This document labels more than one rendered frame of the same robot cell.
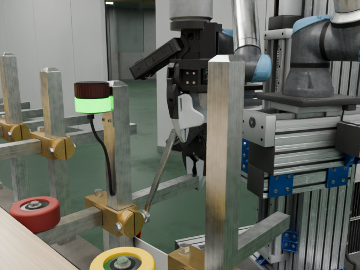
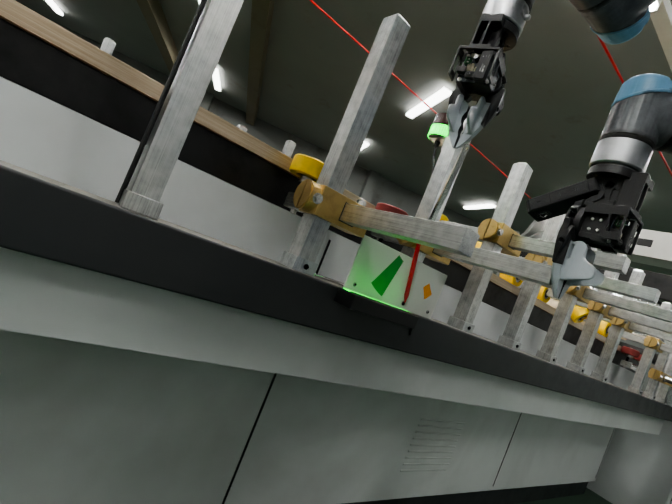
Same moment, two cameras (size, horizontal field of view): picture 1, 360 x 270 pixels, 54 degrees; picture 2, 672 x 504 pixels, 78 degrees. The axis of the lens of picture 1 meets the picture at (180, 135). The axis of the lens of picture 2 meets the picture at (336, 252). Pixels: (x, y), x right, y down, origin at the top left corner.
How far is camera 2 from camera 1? 1.04 m
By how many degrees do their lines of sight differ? 98
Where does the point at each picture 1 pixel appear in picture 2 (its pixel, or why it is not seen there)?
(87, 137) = (541, 246)
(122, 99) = not seen: hidden behind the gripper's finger
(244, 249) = (374, 213)
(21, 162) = (525, 293)
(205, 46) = (475, 40)
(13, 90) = (552, 223)
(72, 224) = not seen: hidden behind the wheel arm
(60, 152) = (481, 229)
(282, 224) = (442, 229)
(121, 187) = (424, 203)
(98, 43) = not seen: outside the picture
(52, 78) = (515, 169)
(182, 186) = (517, 264)
